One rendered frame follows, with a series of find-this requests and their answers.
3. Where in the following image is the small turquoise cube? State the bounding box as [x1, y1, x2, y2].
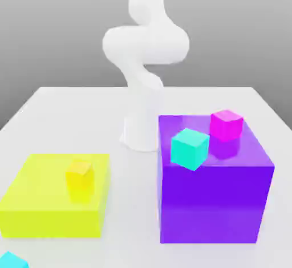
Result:
[170, 127, 210, 172]

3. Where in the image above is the small magenta cube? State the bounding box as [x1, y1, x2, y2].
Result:
[209, 109, 244, 143]

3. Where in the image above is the small yellow cube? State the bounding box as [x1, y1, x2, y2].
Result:
[65, 160, 95, 204]

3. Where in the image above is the small cyan cube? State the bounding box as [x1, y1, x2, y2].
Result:
[0, 250, 30, 268]

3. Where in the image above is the large purple box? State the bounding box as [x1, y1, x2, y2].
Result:
[157, 114, 275, 244]

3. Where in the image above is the large yellow-green box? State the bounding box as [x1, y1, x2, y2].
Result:
[0, 153, 111, 239]

